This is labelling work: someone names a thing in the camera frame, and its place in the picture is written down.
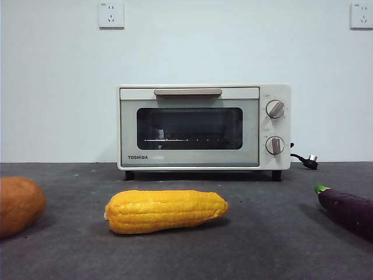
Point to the purple eggplant with green stem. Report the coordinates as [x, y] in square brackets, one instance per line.
[346, 208]

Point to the oven knob with upright pointer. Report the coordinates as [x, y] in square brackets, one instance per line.
[274, 145]

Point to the white Toshiba toaster oven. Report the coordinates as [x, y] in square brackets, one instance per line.
[277, 163]

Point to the oven knob with angled pointer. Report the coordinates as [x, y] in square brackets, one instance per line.
[275, 109]

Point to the yellow corn cob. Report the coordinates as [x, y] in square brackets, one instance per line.
[166, 211]

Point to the orange-brown potato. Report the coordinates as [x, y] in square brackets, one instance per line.
[19, 204]

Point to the white wall socket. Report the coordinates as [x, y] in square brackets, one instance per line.
[111, 16]
[362, 16]

